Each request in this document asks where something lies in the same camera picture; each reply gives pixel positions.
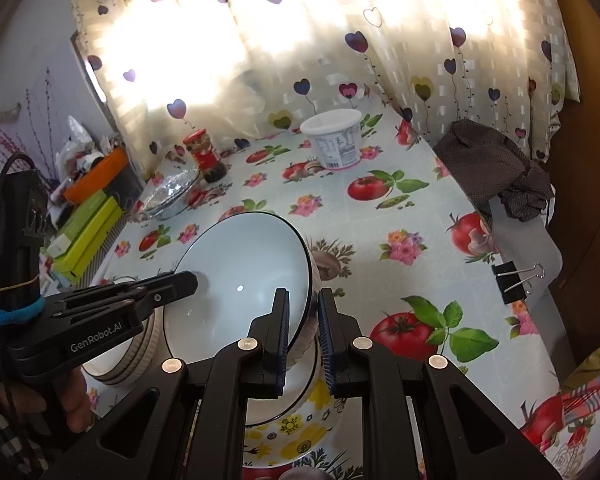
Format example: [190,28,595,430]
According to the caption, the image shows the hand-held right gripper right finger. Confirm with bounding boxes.
[317,286,563,480]

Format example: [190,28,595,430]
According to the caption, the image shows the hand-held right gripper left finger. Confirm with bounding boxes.
[35,287,291,480]

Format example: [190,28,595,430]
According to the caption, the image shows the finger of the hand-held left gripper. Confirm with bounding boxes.
[55,270,199,322]
[42,272,181,313]

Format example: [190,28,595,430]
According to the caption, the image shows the deep white plate black rim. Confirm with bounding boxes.
[81,274,181,383]

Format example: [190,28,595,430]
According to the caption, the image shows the white ribbed bowl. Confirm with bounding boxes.
[162,211,323,424]

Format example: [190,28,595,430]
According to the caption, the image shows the yellow floral bowl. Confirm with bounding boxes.
[242,375,347,467]

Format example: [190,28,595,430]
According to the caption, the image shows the person's left forearm plaid sleeve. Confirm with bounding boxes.
[0,385,48,480]

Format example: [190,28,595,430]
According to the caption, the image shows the person's left hand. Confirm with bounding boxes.
[0,362,89,435]

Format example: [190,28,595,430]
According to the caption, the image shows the lime green box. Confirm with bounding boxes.
[55,196,119,261]
[66,209,125,282]

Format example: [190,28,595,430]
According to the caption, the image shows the aluminium foil tray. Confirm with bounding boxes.
[144,167,201,212]
[149,192,193,221]

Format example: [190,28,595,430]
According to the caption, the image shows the olive flat box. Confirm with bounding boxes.
[55,192,109,235]

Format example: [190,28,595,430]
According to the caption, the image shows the black container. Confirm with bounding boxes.
[105,160,144,207]

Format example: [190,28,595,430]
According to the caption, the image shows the orange box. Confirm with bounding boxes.
[62,147,130,205]

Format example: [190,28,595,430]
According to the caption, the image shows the red label sauce jar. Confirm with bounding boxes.
[182,129,227,184]

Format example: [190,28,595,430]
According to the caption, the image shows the floral tomato print tablecloth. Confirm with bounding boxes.
[45,110,598,480]

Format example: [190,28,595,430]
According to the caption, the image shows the crumpled plastic bag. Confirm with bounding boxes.
[55,115,112,182]

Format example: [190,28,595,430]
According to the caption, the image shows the black binder clip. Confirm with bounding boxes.
[491,261,546,306]

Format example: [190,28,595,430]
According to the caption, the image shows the purple flower branches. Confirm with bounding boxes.
[0,67,57,173]

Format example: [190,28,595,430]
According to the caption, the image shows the white plastic tub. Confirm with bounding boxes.
[300,108,364,171]

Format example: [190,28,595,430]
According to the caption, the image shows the brown dotted cloth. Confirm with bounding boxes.
[432,120,556,222]

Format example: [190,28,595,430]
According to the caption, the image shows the red plaid cloth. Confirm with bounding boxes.
[560,357,600,423]

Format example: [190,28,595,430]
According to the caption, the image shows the heart print curtain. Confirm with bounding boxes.
[62,0,581,173]

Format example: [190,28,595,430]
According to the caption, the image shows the brown wooden panel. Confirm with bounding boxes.
[542,0,600,366]

